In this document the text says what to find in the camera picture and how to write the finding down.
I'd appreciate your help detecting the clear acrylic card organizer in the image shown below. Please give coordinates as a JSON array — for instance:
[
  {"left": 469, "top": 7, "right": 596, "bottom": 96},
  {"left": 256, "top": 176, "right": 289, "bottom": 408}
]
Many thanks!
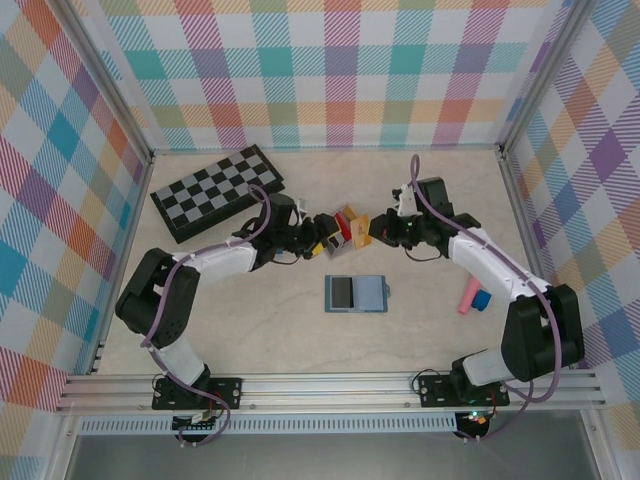
[{"left": 322, "top": 203, "right": 374, "bottom": 264}]

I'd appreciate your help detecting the blue leather card holder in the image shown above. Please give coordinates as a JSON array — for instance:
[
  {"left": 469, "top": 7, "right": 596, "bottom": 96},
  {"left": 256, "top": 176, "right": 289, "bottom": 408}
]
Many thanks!
[{"left": 323, "top": 273, "right": 392, "bottom": 315}]

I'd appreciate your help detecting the black grey chessboard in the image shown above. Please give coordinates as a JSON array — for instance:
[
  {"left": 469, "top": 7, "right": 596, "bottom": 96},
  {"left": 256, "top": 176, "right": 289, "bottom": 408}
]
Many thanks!
[{"left": 149, "top": 143, "right": 287, "bottom": 245}]

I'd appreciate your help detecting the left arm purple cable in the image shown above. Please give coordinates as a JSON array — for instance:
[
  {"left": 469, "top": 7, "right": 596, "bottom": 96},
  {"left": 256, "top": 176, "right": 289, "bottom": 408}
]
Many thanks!
[{"left": 141, "top": 183, "right": 271, "bottom": 449}]

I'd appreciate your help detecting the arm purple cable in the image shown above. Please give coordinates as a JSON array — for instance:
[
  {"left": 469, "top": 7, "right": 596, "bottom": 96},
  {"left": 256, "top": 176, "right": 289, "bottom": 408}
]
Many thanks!
[
  {"left": 409, "top": 153, "right": 561, "bottom": 442},
  {"left": 141, "top": 183, "right": 271, "bottom": 449}
]

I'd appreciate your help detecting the right gripper thin black cable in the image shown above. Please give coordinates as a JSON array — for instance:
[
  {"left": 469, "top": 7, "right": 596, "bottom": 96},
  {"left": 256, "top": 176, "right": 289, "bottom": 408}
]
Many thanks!
[{"left": 403, "top": 246, "right": 445, "bottom": 262}]

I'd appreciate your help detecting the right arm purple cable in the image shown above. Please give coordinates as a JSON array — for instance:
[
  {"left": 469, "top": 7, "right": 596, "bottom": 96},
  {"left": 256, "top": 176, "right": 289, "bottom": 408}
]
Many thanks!
[{"left": 409, "top": 153, "right": 561, "bottom": 442}]

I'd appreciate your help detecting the aluminium frame rail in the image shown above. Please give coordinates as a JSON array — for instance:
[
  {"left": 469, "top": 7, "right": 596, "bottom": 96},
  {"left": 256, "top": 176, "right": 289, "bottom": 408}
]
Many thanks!
[
  {"left": 87, "top": 154, "right": 154, "bottom": 376},
  {"left": 55, "top": 370, "right": 607, "bottom": 415},
  {"left": 499, "top": 149, "right": 571, "bottom": 371},
  {"left": 149, "top": 143, "right": 504, "bottom": 152}
]

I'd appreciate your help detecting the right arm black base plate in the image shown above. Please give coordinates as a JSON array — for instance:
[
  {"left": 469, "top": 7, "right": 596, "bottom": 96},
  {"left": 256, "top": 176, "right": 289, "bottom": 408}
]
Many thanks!
[{"left": 414, "top": 373, "right": 511, "bottom": 409}]

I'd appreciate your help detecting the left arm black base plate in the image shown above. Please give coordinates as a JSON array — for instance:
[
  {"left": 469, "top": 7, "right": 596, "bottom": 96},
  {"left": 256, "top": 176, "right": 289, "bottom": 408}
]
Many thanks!
[{"left": 151, "top": 377, "right": 245, "bottom": 412}]

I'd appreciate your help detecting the slotted grey cable duct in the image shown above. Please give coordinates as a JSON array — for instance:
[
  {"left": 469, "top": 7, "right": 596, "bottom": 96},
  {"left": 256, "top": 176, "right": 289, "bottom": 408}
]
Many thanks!
[{"left": 78, "top": 417, "right": 460, "bottom": 436}]

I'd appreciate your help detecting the aluminium frame post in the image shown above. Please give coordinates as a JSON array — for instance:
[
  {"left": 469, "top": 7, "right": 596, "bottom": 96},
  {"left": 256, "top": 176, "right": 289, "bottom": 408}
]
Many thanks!
[
  {"left": 58, "top": 0, "right": 154, "bottom": 164},
  {"left": 499, "top": 0, "right": 594, "bottom": 156}
]

